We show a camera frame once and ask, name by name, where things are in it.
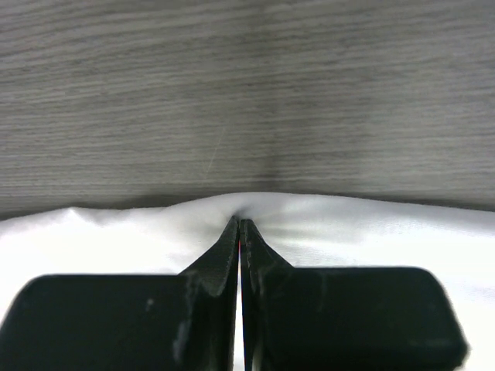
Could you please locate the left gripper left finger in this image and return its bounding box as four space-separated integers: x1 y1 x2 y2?
1 218 239 370

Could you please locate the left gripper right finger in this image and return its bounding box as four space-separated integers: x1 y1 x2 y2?
240 220 468 370

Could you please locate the white t-shirt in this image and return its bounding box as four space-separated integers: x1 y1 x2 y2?
1 192 494 370

